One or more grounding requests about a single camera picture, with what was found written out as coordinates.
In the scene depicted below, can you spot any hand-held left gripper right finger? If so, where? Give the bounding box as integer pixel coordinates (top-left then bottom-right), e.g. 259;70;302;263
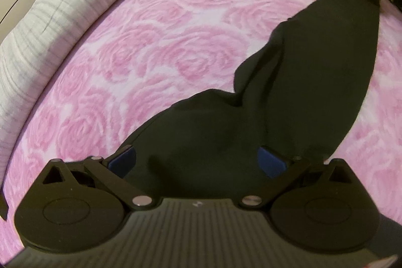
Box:
240;145;355;209

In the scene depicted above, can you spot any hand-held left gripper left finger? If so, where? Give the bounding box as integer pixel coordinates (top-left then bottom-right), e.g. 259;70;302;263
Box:
41;145;155;210

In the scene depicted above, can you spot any black garment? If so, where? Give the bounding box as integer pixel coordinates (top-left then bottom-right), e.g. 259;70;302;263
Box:
108;0;381;203

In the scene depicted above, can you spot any smartphone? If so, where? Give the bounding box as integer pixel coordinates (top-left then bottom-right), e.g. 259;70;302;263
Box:
0;183;9;221

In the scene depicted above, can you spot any pink floral blanket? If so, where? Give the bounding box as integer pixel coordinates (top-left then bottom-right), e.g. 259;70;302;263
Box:
0;0;402;259

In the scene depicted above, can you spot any white rolled quilt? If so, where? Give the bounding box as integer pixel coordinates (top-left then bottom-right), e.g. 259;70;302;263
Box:
0;0;202;158

